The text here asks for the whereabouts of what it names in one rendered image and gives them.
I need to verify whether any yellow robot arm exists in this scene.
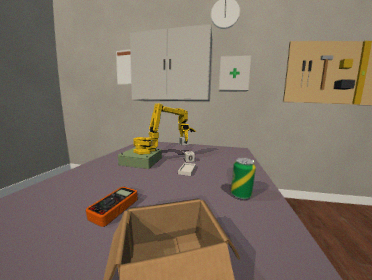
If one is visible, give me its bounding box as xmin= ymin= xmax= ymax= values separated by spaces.
xmin=133 ymin=104 xmax=188 ymax=154

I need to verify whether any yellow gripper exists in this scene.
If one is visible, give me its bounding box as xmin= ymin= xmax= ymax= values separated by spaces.
xmin=178 ymin=123 xmax=196 ymax=142

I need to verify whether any white number cube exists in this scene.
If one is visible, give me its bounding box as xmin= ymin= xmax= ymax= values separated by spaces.
xmin=185 ymin=152 xmax=195 ymax=162
xmin=179 ymin=136 xmax=189 ymax=146

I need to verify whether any green and yellow drink can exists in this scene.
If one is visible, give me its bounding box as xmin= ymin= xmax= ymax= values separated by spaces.
xmin=231 ymin=158 xmax=256 ymax=200

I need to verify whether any orange digital multimeter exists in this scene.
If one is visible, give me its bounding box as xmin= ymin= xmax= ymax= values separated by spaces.
xmin=86 ymin=187 xmax=138 ymax=227

